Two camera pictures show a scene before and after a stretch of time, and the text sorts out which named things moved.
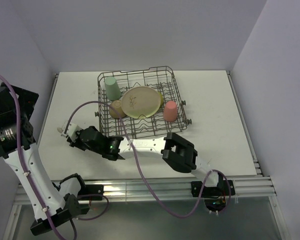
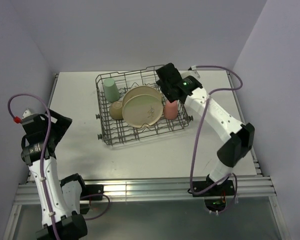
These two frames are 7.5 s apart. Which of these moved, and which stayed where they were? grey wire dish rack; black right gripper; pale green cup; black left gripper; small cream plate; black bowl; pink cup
Moved: black left gripper; small cream plate; black right gripper
Stayed: black bowl; grey wire dish rack; pale green cup; pink cup
